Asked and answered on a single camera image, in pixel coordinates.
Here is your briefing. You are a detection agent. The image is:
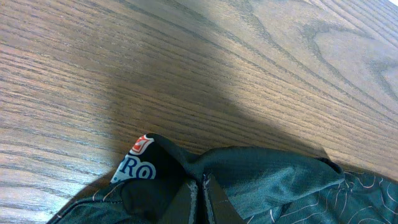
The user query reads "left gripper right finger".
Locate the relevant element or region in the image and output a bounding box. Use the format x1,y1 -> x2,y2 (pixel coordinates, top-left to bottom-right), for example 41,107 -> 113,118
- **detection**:
202,174 -> 245,224

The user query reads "black orange-patterned jersey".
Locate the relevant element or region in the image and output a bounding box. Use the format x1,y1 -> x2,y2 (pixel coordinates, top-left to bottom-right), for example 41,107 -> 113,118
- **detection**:
52,134 -> 397,224

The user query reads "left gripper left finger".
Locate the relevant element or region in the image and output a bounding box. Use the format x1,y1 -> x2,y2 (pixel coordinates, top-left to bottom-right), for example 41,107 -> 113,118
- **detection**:
121,178 -> 198,224

